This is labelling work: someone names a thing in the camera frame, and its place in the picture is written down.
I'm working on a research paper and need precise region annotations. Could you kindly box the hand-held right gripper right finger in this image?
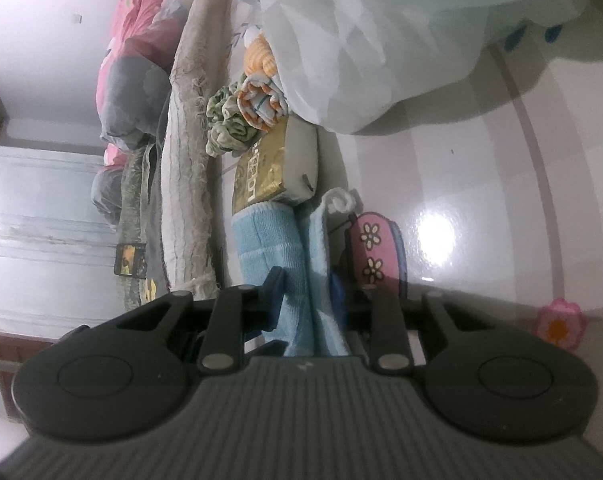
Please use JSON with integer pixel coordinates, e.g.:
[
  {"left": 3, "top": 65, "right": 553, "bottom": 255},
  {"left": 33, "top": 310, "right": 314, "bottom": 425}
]
[{"left": 329, "top": 272, "right": 487, "bottom": 375}]

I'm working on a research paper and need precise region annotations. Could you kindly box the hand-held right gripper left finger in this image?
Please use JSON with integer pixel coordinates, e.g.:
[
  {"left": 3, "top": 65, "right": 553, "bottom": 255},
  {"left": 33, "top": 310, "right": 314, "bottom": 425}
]
[{"left": 114, "top": 266, "right": 286, "bottom": 373}]

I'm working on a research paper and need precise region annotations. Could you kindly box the light blue knitted cloth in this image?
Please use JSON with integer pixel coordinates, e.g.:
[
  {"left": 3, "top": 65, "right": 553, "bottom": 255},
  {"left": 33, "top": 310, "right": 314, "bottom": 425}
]
[{"left": 232, "top": 202, "right": 309, "bottom": 358}]

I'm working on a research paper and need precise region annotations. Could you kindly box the blue cloth with white loop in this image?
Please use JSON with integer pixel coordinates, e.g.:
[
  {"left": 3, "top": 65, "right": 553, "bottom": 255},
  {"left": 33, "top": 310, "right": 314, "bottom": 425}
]
[{"left": 304, "top": 187, "right": 355, "bottom": 358}]

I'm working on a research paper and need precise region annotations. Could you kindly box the gold packet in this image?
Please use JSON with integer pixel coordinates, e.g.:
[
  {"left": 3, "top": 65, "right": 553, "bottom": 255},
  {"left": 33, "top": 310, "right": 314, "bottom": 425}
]
[{"left": 232, "top": 122, "right": 290, "bottom": 211}]

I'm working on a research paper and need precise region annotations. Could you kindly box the white box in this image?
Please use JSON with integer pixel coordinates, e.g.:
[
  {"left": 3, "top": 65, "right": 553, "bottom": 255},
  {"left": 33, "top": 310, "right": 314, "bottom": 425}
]
[{"left": 282, "top": 117, "right": 319, "bottom": 206}]

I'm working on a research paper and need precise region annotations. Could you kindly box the beige fringed blanket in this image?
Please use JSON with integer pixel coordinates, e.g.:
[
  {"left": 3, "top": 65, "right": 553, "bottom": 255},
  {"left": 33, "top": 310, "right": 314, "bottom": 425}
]
[{"left": 159, "top": 0, "right": 237, "bottom": 301}]

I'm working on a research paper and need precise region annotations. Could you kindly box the green patterned cloth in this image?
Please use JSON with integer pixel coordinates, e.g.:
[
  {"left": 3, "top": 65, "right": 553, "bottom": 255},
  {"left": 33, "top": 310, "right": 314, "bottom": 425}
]
[{"left": 204, "top": 82, "right": 260, "bottom": 158}]

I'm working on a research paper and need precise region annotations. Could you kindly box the orange striped rolled cloth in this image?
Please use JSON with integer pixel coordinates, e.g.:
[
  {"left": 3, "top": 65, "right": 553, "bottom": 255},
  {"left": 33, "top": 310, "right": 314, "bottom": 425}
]
[{"left": 236, "top": 75, "right": 290, "bottom": 133}]

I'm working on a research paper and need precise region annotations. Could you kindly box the yellow knitted cloth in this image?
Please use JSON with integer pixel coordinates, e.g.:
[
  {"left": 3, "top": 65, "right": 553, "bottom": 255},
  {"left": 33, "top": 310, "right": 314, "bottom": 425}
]
[{"left": 244, "top": 32, "right": 282, "bottom": 78}]

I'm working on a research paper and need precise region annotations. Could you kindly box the white panelled door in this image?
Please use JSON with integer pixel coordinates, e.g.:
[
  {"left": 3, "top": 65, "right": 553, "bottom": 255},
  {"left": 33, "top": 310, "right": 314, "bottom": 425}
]
[{"left": 0, "top": 142, "right": 127, "bottom": 341}]

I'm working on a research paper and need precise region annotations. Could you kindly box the white plastic bag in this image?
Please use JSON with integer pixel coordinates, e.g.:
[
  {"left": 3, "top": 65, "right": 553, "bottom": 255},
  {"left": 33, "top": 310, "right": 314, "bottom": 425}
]
[{"left": 259, "top": 0, "right": 595, "bottom": 136}]

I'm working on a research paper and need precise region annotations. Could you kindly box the pink floral quilt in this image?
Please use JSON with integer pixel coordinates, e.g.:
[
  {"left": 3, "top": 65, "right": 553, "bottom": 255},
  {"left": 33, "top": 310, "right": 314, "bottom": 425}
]
[{"left": 89, "top": 0, "right": 217, "bottom": 221}]

